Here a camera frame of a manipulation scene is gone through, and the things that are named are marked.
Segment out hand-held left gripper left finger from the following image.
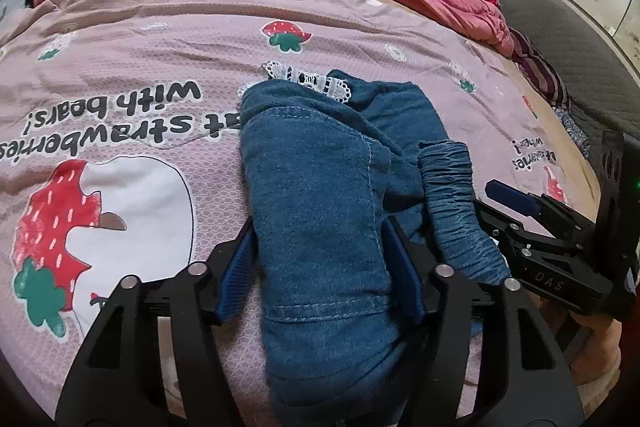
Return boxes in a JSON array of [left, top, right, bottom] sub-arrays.
[[55, 217, 258, 427]]

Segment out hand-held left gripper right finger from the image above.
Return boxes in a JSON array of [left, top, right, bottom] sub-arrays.
[[382, 214, 586, 427]]

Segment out grey padded headboard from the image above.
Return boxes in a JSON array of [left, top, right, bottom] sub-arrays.
[[445, 0, 640, 188]]

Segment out pink strawberry printed bedsheet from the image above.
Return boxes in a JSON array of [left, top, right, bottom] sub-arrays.
[[0, 0, 601, 427]]

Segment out purple striped cloth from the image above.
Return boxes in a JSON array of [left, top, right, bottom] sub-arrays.
[[507, 29, 591, 162]]

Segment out blue denim pants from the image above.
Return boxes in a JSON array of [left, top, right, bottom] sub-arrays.
[[239, 59, 508, 427]]

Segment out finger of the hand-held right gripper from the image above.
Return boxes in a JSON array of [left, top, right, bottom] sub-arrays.
[[472, 199, 577, 269], [484, 179, 599, 236]]

